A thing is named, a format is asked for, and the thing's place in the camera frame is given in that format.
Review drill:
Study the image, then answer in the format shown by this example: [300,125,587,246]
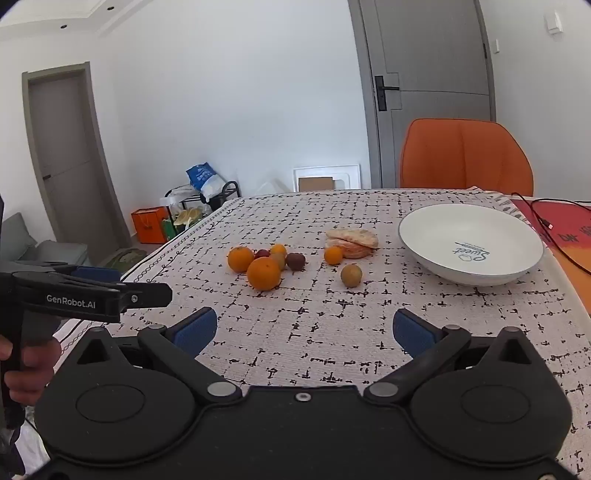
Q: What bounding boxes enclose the brown cardboard sheet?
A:
[298,176,334,192]

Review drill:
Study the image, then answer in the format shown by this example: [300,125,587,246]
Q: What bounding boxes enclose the black door handle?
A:
[374,75,400,112]

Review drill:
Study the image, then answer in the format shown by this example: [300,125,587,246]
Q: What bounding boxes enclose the grey brown door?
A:
[21,62,134,268]

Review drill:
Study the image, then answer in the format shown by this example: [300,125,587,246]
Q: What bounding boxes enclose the long black cable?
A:
[538,228,591,269]

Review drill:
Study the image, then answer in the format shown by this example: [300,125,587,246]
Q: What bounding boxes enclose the black metal rack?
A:
[164,181,241,223]

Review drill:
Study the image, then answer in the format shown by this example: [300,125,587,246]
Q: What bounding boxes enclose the orange paper bag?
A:
[131,207,171,244]

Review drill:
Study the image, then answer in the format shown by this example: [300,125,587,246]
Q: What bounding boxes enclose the white foam packaging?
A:
[292,163,361,192]

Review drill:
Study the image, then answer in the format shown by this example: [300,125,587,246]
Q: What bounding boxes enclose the white black patterned tablecloth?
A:
[34,188,591,480]

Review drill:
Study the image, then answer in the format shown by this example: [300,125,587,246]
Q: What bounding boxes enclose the blue plastic bag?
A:
[186,162,225,199]

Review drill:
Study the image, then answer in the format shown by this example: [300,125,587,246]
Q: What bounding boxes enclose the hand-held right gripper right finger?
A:
[362,308,537,408]

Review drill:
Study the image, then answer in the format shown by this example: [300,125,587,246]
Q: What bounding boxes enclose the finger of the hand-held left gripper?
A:
[69,266,122,284]
[117,281,173,320]

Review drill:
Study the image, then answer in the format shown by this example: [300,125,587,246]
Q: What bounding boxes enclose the large orange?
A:
[247,257,282,291]

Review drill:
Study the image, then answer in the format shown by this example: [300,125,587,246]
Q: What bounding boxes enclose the orange chair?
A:
[399,119,535,197]

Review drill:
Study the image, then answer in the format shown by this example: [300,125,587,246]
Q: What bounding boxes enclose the white plate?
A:
[398,204,546,287]

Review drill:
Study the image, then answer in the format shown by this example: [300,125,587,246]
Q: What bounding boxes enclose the black cable with plug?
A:
[510,191,591,229]

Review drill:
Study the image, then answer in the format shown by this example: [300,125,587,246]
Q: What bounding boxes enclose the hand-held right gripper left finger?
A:
[74,307,243,408]

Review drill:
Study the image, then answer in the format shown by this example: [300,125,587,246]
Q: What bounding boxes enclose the person's left hand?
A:
[0,338,62,407]

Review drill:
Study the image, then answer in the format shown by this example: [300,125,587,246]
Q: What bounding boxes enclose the grey sofa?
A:
[0,212,88,269]

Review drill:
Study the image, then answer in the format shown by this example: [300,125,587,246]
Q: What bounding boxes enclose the medium orange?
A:
[228,246,256,272]

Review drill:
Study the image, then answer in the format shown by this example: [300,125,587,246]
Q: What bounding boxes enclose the red orange printed mat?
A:
[512,198,591,324]

